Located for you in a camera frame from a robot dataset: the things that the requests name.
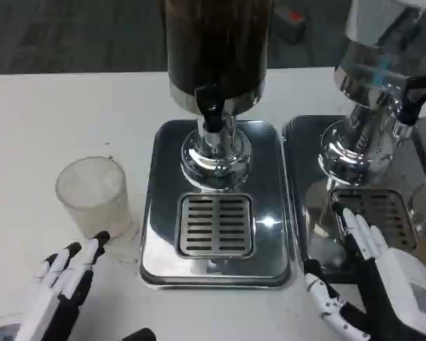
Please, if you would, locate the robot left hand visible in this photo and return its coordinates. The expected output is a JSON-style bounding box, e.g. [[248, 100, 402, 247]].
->
[[12, 230, 157, 341]]

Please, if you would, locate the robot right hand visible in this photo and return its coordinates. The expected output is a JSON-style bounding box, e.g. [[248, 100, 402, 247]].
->
[[303, 201, 426, 341]]

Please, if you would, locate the clear ribbed glass cup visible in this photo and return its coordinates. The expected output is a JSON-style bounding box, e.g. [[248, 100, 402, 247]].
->
[[55, 156, 141, 262]]

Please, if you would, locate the black dispenser tap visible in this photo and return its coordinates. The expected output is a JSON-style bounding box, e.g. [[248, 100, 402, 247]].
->
[[194, 85, 228, 133], [399, 76, 426, 127]]

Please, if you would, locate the steel drip grid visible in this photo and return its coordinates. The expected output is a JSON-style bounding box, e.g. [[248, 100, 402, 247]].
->
[[176, 193, 255, 259], [332, 188, 420, 251]]

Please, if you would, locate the steel drip tray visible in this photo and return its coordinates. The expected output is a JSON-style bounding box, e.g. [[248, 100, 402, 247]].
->
[[140, 119, 294, 291], [282, 115, 426, 281]]

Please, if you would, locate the empty clear drink dispenser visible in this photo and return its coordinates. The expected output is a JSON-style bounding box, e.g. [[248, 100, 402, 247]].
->
[[317, 0, 426, 195]]

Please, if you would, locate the grey box with red button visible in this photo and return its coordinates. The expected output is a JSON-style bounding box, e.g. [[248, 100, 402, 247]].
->
[[272, 6, 308, 45]]

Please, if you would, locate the dark drink dispenser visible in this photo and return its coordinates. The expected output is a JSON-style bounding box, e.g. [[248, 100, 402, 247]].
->
[[163, 0, 271, 193]]

